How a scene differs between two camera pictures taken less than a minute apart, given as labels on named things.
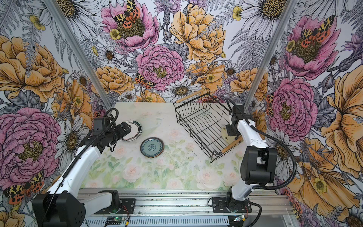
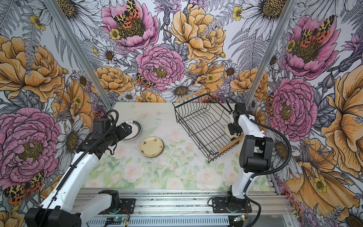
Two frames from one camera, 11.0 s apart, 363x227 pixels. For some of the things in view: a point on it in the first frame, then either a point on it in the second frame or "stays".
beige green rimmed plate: x=227 y=138 -> x=151 y=147
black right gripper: x=229 y=131 stays
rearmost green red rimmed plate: x=136 y=131 stays
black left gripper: x=122 y=133 stays
